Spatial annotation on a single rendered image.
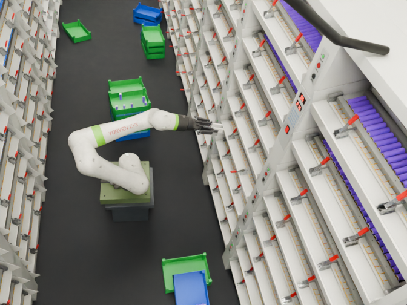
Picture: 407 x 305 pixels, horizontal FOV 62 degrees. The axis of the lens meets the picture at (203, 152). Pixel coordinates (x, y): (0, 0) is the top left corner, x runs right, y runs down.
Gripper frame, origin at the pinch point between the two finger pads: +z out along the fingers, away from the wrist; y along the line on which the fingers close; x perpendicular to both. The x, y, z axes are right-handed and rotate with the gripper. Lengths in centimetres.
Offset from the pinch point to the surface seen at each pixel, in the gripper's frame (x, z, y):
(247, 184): -7.0, 13.0, 34.6
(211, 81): -7, 13, -54
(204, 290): -80, 10, 67
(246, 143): 11.6, 6.6, 21.1
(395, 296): 60, -8, 116
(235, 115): 12.7, 5.8, 1.1
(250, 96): 31.8, 2.8, 7.1
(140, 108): -58, -24, -72
